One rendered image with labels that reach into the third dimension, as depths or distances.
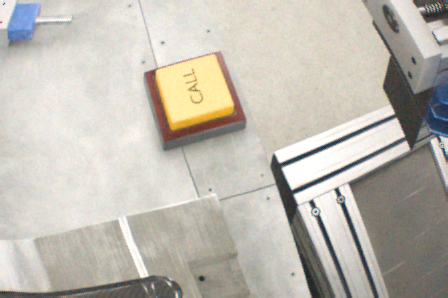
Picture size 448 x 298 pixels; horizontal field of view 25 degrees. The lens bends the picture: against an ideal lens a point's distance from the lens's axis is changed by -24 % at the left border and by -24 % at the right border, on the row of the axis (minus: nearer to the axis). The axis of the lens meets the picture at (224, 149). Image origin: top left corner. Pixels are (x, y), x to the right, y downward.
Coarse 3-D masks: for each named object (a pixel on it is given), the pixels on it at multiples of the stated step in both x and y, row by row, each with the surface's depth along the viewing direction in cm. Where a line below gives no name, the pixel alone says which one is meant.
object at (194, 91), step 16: (176, 64) 121; (192, 64) 121; (208, 64) 122; (160, 80) 121; (176, 80) 121; (192, 80) 121; (208, 80) 121; (224, 80) 121; (176, 96) 120; (192, 96) 120; (208, 96) 120; (224, 96) 120; (176, 112) 119; (192, 112) 119; (208, 112) 120; (224, 112) 121; (176, 128) 120
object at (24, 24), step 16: (0, 0) 123; (16, 0) 123; (0, 16) 122; (16, 16) 123; (32, 16) 123; (48, 16) 124; (64, 16) 124; (0, 32) 122; (16, 32) 123; (32, 32) 124
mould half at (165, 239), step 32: (96, 224) 109; (128, 224) 109; (160, 224) 109; (192, 224) 109; (224, 224) 110; (0, 256) 104; (32, 256) 107; (64, 256) 108; (96, 256) 108; (128, 256) 108; (160, 256) 108; (192, 256) 108; (0, 288) 102; (32, 288) 105; (64, 288) 106; (192, 288) 107
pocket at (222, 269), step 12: (228, 252) 109; (192, 264) 109; (204, 264) 110; (216, 264) 111; (228, 264) 111; (204, 276) 110; (216, 276) 110; (228, 276) 110; (240, 276) 109; (204, 288) 110; (216, 288) 110; (228, 288) 110; (240, 288) 109
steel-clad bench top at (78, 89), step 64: (64, 0) 129; (128, 0) 129; (192, 0) 129; (0, 64) 125; (64, 64) 125; (128, 64) 125; (0, 128) 122; (64, 128) 122; (128, 128) 122; (0, 192) 118; (64, 192) 119; (128, 192) 120; (192, 192) 120; (256, 192) 121; (256, 256) 118
